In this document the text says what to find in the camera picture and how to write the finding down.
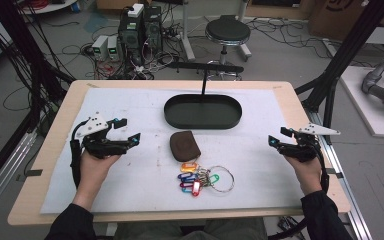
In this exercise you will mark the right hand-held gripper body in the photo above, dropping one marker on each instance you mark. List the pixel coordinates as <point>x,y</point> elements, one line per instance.
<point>302,146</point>

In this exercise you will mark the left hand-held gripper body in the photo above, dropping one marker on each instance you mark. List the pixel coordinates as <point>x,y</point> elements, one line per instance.
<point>97,143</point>

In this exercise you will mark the person's right hand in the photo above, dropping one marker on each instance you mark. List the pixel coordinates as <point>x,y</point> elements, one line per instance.
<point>305,175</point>

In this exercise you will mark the person's left hand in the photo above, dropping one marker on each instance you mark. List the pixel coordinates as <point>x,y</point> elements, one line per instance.
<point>96,173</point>

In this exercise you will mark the white table mat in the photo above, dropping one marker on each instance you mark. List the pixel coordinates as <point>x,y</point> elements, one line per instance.
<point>140,180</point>

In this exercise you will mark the brown pouch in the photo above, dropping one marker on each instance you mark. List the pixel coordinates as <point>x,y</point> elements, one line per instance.
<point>184,146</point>

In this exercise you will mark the black tape strip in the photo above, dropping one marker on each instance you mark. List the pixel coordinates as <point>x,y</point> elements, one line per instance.
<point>33,173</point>

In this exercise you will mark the white board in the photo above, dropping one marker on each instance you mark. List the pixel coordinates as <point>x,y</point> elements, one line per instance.
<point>363,110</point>

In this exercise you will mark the black key rack with tray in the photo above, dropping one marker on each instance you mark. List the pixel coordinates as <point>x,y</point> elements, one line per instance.
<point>202,111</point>

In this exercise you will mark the grey power supply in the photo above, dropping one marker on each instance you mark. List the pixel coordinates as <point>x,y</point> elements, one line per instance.
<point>100,46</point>
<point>113,48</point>

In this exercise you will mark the black computer tower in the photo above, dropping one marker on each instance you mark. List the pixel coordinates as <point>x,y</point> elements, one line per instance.
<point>153,28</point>
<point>130,40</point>

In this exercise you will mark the person's legs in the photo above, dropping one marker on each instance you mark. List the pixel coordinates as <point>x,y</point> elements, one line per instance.
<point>186,230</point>

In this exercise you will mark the white table leg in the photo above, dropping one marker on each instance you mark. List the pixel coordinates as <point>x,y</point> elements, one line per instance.
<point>186,33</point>

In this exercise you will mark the white box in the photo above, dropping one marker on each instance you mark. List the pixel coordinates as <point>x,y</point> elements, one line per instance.
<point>136,10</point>

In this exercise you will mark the black round stool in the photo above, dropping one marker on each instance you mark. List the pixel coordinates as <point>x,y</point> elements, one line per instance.
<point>228,32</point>

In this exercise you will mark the cardboard box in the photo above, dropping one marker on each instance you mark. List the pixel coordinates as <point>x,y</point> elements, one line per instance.
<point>343,16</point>

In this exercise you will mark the aluminium rail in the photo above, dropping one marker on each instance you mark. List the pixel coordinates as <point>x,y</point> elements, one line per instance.
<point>3,166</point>
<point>343,186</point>

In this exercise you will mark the black frame post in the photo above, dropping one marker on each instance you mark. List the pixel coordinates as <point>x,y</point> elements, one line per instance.
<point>23,46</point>
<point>350,46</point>

